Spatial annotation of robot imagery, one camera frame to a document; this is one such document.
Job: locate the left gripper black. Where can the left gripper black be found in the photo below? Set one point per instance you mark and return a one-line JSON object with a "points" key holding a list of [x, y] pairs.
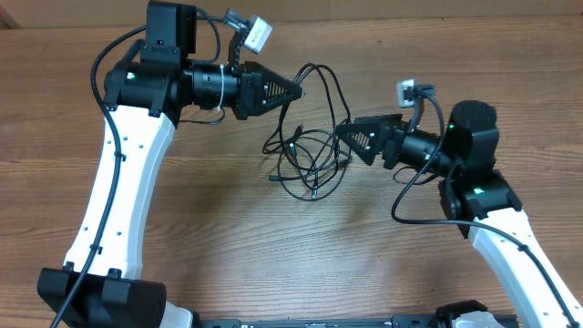
{"points": [[249, 100]]}

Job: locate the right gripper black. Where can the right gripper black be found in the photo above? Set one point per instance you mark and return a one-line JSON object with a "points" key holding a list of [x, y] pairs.
{"points": [[386, 134]]}

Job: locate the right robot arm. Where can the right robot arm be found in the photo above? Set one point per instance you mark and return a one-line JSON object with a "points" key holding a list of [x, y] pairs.
{"points": [[474, 195]]}

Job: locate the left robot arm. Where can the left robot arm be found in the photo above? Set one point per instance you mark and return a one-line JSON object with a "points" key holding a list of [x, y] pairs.
{"points": [[141, 98]]}

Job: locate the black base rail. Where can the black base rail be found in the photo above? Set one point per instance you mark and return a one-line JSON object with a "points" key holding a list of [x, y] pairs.
{"points": [[397, 321]]}

